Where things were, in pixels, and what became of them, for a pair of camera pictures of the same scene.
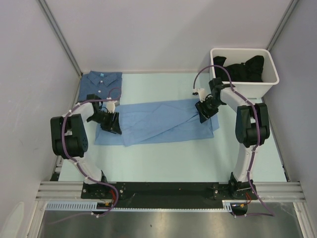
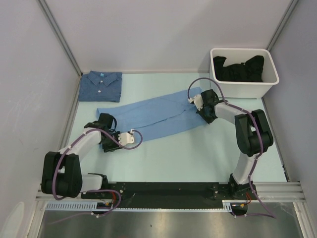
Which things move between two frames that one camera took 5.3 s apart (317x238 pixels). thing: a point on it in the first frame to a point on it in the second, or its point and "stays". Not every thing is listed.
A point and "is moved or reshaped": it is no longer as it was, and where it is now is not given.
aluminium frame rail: x=281 y=191 stays
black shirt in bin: x=250 y=71 stays
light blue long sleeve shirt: x=159 y=122 is moved or reshaped
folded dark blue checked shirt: x=106 y=85 stays
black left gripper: x=114 y=126 to x=106 y=148
